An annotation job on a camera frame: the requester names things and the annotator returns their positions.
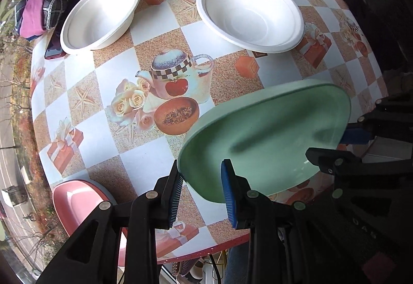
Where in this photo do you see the green plate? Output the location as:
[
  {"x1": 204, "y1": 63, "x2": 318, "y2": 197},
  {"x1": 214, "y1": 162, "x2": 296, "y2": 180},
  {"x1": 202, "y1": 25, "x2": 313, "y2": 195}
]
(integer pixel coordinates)
[{"x1": 177, "y1": 79, "x2": 352, "y2": 204}]

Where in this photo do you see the person's leg in jeans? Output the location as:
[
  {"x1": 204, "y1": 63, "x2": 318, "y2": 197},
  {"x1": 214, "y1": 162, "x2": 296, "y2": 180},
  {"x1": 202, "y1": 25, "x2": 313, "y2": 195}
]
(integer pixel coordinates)
[{"x1": 224, "y1": 235, "x2": 255, "y2": 284}]

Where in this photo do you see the white paper bowl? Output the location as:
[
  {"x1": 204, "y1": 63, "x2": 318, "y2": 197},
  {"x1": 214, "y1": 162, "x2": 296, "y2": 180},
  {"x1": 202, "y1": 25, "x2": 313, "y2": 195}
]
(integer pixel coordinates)
[
  {"x1": 60, "y1": 0, "x2": 141, "y2": 55},
  {"x1": 196, "y1": 0, "x2": 305, "y2": 54}
]

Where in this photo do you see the checkered printed tablecloth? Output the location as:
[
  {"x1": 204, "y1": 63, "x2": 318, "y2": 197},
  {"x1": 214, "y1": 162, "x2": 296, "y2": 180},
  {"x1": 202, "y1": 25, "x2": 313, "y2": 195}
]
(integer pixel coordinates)
[{"x1": 29, "y1": 0, "x2": 389, "y2": 267}]

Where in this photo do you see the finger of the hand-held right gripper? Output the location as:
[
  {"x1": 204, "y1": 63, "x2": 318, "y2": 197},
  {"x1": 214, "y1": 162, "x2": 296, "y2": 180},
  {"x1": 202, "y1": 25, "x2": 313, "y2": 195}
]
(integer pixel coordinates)
[
  {"x1": 340, "y1": 93, "x2": 413, "y2": 152},
  {"x1": 305, "y1": 147, "x2": 392, "y2": 204}
]

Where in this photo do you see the dark red smartphone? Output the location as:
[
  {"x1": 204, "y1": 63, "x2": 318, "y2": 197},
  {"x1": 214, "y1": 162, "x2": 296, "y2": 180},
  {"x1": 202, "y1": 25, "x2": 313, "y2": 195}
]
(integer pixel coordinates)
[{"x1": 43, "y1": 35, "x2": 65, "y2": 60}]

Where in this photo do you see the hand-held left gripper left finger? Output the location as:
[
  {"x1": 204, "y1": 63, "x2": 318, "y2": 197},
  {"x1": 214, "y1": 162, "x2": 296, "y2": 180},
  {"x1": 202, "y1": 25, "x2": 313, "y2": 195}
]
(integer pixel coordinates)
[{"x1": 35, "y1": 160, "x2": 185, "y2": 284}]

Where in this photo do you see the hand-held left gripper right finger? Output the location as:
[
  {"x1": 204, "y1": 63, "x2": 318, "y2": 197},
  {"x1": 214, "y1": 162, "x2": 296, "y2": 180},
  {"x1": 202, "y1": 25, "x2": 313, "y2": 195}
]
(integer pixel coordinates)
[{"x1": 221, "y1": 159, "x2": 326, "y2": 284}]

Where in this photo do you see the pink plate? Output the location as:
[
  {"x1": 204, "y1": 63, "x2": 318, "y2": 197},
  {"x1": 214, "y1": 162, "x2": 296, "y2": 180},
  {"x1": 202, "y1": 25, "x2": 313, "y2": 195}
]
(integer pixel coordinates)
[{"x1": 52, "y1": 179, "x2": 128, "y2": 267}]

